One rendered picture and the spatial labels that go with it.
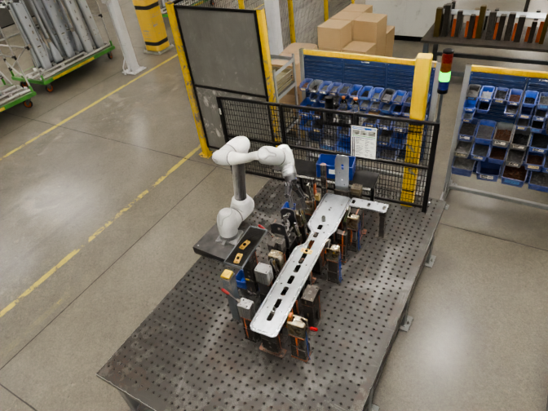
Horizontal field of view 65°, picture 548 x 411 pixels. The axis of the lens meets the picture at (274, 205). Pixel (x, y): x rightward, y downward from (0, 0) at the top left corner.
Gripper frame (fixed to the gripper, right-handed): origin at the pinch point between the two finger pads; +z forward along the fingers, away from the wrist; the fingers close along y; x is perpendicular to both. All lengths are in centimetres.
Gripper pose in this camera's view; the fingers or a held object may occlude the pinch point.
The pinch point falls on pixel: (298, 206)
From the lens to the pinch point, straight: 266.0
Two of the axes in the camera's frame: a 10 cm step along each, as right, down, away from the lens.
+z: 2.3, 9.4, -2.6
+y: -6.2, -0.6, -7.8
